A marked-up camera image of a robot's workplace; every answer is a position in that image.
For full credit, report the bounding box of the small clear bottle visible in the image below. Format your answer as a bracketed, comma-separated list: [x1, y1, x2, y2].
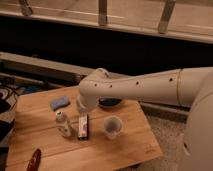
[56, 111, 72, 137]

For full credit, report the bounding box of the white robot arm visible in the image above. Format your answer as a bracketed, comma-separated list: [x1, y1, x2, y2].
[77, 67, 213, 171]

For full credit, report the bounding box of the black round bowl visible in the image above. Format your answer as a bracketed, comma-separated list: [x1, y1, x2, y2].
[99, 98, 121, 108]

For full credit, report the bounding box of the clear plastic cup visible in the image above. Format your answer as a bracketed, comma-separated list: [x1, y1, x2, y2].
[103, 116, 123, 139]

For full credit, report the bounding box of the blue sponge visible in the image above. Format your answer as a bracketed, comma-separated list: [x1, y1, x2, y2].
[50, 96, 70, 111]

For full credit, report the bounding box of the wooden table board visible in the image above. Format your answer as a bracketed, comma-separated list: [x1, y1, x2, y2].
[6, 87, 162, 171]

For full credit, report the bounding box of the dark red object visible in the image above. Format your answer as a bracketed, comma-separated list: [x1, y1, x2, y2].
[26, 149, 41, 171]

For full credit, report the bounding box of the metal railing post middle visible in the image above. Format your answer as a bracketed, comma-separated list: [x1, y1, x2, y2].
[98, 0, 107, 26]

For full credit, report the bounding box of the metal railing post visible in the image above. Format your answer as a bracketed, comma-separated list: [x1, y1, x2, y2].
[98, 0, 107, 26]
[18, 0, 33, 16]
[158, 0, 176, 34]

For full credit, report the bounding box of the dark cables and clutter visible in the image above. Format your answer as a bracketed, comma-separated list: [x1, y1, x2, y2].
[0, 76, 41, 171]

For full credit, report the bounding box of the metal railing post right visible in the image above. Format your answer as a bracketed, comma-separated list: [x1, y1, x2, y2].
[158, 0, 176, 34]

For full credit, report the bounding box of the metal railing post left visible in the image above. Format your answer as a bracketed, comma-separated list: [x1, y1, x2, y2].
[18, 0, 33, 16]

